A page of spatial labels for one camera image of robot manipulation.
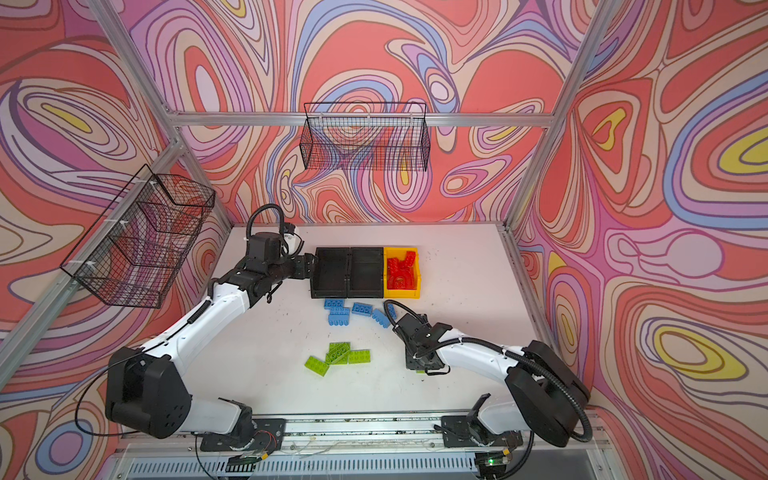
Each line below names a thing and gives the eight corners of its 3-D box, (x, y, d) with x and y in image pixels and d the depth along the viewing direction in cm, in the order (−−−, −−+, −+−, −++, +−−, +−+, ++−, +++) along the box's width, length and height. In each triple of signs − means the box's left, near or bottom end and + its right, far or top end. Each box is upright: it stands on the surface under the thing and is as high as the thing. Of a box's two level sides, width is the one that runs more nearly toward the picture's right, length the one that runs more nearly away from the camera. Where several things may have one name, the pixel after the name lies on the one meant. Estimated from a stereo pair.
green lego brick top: (326, 366, 86) (324, 362, 84) (329, 347, 90) (327, 342, 87) (349, 366, 86) (347, 362, 84) (350, 347, 90) (349, 342, 87)
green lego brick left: (305, 367, 86) (304, 364, 85) (312, 357, 88) (310, 354, 86) (323, 377, 85) (322, 374, 83) (329, 367, 86) (328, 364, 85)
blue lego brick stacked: (328, 326, 94) (327, 322, 92) (330, 311, 98) (329, 307, 96) (349, 326, 94) (348, 322, 92) (351, 311, 98) (350, 307, 96)
